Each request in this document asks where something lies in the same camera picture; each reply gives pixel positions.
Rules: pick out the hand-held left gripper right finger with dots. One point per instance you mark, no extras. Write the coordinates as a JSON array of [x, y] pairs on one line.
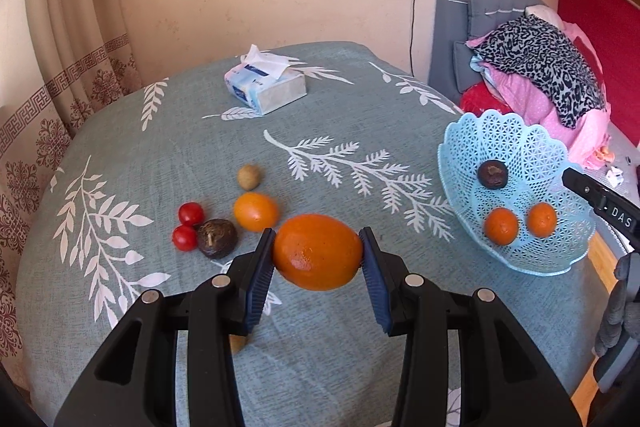
[[375, 292]]

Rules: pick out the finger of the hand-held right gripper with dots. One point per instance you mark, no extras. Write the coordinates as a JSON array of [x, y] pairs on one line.
[[580, 183]]

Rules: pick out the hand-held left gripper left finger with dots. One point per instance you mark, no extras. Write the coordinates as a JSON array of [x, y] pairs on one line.
[[257, 287]]

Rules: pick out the dark passion fruit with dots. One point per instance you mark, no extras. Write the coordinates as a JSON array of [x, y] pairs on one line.
[[492, 174], [216, 238]]

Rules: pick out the large orange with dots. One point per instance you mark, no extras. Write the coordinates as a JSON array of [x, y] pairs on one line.
[[317, 252]]

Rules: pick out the light blue lattice basket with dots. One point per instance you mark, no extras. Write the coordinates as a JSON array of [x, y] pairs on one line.
[[520, 147]]

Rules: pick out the small orange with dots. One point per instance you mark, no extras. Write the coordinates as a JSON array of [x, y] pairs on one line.
[[542, 219], [255, 209], [501, 226]]

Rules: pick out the red tomato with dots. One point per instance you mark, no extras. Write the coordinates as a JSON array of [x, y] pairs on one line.
[[184, 238], [191, 213]]

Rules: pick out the brown kiwi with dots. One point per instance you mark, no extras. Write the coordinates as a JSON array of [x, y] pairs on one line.
[[249, 177]]

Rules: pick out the person's right hand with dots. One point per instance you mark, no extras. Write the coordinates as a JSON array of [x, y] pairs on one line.
[[612, 317]]

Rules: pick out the small white box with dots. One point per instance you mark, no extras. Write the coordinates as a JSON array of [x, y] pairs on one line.
[[614, 176]]

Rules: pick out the peach coloured toy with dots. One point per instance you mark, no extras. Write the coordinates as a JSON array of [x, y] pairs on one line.
[[602, 154]]

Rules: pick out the grey knitted mat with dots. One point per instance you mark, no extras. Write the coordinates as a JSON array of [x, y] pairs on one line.
[[627, 139]]

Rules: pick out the dark passion fruit in basket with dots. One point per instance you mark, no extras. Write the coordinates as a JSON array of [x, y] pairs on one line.
[[492, 174]]

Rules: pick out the pile of clothes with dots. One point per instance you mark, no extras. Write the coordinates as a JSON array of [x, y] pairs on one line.
[[530, 107]]

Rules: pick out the red floral blanket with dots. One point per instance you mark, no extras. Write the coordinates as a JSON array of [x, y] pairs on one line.
[[480, 99]]

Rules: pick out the leopard print cloth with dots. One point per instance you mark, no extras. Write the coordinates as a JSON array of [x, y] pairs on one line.
[[545, 57]]

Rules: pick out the small grey cushion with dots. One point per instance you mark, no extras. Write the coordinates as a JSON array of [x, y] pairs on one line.
[[465, 67]]

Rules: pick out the white pillow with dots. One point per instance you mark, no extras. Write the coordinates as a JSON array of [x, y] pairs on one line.
[[545, 13]]

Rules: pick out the teal leaf print tablecloth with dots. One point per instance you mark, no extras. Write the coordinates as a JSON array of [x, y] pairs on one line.
[[350, 117]]

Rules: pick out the large grey cushion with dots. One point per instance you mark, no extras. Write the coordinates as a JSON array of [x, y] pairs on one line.
[[495, 7]]

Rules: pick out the grey chair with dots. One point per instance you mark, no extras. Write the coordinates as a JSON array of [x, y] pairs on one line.
[[447, 37]]

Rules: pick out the blue white tissue pack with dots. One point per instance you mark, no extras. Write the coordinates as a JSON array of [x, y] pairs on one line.
[[280, 89]]

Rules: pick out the beige patterned curtain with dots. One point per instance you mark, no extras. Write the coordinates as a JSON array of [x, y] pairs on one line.
[[65, 32]]

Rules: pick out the red wall panel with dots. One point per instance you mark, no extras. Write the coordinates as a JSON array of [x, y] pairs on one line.
[[610, 22]]

